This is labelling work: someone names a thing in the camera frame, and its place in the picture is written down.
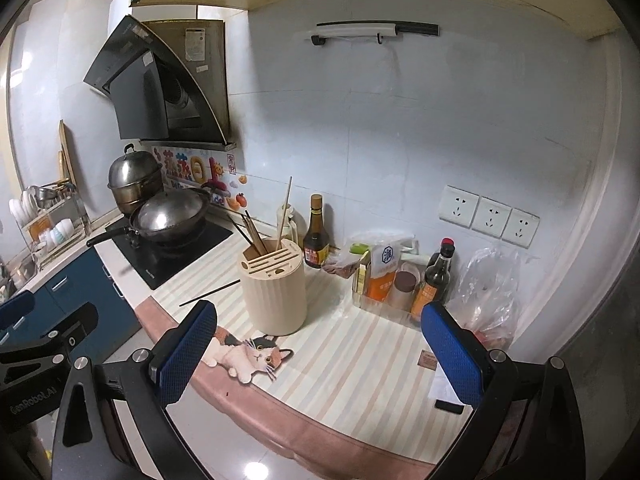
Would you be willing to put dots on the dark bottle red cap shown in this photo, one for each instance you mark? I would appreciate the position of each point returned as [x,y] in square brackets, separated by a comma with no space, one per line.
[432,285]

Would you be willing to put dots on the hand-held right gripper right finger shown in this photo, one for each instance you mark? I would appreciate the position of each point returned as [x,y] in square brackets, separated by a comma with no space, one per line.
[452,355]

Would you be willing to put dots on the translucent white jug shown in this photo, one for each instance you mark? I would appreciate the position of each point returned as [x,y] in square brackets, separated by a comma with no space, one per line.
[294,225]

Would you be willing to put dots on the colourful wall sticker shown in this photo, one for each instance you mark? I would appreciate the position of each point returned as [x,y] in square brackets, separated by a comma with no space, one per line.
[190,170]

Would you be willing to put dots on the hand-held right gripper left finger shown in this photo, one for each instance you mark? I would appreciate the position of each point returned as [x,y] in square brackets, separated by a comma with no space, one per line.
[190,350]

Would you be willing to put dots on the black phone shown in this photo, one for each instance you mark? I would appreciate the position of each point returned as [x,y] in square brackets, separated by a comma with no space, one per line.
[447,406]

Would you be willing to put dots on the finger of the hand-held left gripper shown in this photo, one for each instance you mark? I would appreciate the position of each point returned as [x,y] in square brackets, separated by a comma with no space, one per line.
[75,325]
[15,310]

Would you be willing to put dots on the clear storage tray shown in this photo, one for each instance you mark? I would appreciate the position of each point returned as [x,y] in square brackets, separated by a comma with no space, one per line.
[385,312]

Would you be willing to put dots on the black induction cooktop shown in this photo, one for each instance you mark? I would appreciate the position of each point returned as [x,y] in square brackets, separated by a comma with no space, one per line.
[185,260]

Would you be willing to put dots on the beige ribbed utensil holder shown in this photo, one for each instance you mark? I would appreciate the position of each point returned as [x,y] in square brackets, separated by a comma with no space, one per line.
[275,300]

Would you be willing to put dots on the white container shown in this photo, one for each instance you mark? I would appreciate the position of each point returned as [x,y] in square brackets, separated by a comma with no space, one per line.
[417,262]

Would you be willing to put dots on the brown printed card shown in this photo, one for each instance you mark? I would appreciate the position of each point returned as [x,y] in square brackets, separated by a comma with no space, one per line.
[428,360]

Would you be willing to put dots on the wooden cutting board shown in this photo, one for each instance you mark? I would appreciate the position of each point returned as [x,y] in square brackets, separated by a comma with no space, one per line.
[66,150]

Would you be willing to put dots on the striped counter mat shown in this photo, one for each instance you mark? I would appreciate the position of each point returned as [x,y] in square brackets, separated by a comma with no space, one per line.
[350,360]

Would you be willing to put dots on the crumpled clear plastic bag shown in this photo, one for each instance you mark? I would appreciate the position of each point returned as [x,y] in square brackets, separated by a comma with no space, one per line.
[370,240]

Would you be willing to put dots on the black wok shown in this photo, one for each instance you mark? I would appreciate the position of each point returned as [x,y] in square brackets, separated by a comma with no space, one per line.
[150,237]

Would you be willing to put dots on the white paper sheet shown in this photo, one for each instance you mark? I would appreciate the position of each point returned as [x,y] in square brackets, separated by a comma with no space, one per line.
[442,385]

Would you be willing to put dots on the steel steamer pot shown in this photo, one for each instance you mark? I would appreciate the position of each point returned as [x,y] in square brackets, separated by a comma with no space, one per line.
[135,175]

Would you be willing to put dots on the white wall socket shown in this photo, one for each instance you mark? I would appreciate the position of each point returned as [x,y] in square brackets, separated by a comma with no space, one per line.
[520,228]
[457,207]
[491,217]

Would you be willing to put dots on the row of white plates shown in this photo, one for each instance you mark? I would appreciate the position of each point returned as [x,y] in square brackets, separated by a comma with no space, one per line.
[22,210]

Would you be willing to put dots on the steel wok lid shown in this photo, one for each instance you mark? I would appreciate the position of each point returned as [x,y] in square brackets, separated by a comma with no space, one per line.
[172,210]

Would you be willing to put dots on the clear plastic bag red contents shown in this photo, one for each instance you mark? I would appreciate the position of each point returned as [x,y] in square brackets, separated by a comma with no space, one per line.
[490,290]

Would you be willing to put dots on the black range hood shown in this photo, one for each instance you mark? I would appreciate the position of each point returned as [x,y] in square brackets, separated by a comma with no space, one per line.
[145,95]

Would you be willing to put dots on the metal dish rack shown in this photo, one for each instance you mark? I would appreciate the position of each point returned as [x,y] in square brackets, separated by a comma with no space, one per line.
[80,210]

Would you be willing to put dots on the cat sticker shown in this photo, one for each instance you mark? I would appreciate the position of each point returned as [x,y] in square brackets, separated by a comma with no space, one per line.
[250,355]

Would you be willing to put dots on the brown lidded jar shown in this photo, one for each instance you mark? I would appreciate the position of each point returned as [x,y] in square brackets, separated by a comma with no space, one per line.
[405,290]

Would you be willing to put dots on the white orange seasoning packet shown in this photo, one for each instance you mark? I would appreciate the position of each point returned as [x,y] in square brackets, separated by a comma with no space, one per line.
[382,280]

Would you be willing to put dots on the dark sauce bottle yellow cap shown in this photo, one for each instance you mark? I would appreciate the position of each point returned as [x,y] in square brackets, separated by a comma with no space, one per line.
[316,250]

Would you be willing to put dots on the blue base cabinet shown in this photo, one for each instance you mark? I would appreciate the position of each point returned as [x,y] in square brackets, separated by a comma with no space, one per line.
[90,280]

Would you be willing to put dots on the wall hook rail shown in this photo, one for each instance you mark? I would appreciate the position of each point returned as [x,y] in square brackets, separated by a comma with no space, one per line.
[360,29]

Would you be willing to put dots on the steel bowl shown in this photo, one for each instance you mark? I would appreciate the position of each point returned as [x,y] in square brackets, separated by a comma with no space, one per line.
[42,195]

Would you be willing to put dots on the stack of white bowls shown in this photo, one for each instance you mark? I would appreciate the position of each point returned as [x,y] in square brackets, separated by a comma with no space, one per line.
[57,235]

